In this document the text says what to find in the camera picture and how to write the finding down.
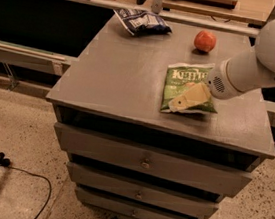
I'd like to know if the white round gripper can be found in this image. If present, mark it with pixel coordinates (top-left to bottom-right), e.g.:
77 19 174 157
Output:
166 51 249 122

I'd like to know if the green Kettle chip bag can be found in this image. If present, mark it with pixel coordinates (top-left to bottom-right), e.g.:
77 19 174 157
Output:
160 63 217 114

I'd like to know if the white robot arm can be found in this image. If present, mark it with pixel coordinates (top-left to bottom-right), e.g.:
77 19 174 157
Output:
161 20 275 114

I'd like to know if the dark blue chip bag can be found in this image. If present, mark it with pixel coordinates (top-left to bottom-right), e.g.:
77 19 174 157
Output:
114 8 171 36

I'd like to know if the red apple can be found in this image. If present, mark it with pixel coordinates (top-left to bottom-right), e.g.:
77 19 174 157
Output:
194 30 216 53

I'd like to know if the top grey drawer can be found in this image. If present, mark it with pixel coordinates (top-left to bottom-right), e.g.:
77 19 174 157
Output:
54 122 252 197

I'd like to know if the grey drawer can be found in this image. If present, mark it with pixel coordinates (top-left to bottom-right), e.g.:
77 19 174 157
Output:
67 162 219 219
75 186 186 219
54 122 252 197

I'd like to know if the grey drawer cabinet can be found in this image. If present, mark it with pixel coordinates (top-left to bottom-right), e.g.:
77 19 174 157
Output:
47 18 275 219

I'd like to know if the wooden board with dark bar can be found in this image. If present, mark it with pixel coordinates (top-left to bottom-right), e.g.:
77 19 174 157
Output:
162 0 275 26

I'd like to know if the bottom grey drawer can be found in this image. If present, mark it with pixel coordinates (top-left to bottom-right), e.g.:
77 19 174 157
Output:
75 186 186 219

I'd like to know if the middle grey drawer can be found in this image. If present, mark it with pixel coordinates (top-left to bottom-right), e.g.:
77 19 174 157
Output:
67 162 219 219

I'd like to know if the metal shelf frame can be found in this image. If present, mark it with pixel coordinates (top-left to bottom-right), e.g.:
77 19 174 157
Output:
0 0 275 85

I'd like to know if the black cable on floor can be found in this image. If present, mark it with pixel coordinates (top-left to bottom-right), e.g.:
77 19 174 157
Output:
0 163 56 219

